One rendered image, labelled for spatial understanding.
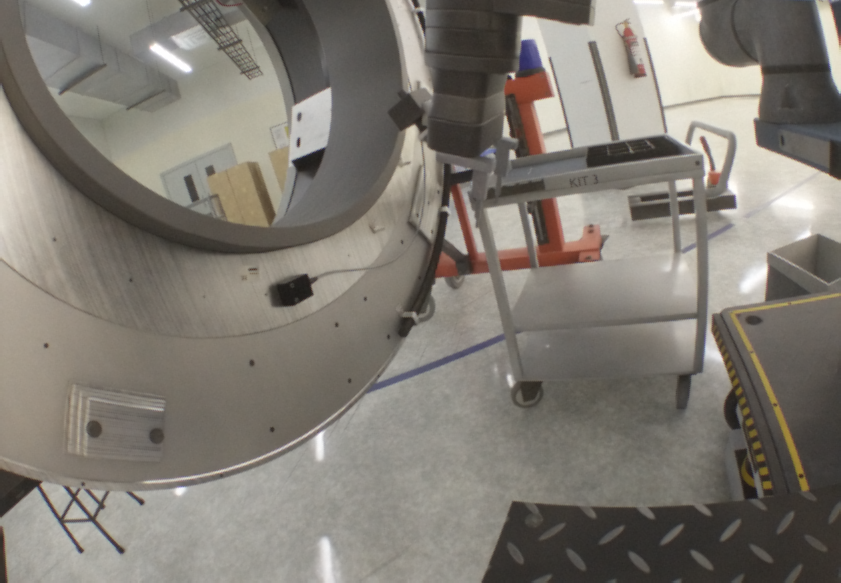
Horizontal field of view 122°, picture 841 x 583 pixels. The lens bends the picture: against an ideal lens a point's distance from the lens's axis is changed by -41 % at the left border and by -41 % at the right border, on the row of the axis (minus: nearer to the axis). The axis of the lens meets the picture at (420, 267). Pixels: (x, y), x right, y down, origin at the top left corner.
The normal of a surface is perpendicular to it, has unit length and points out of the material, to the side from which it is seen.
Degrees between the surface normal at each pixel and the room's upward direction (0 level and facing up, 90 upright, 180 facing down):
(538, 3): 97
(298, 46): 99
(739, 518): 0
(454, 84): 107
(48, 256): 90
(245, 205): 90
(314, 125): 63
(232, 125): 90
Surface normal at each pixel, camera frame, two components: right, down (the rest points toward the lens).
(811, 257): -0.07, 0.34
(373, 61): -0.48, 0.15
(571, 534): -0.28, -0.91
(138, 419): 0.87, -0.10
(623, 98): 0.23, 0.26
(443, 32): -0.64, 0.45
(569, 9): -0.10, 0.59
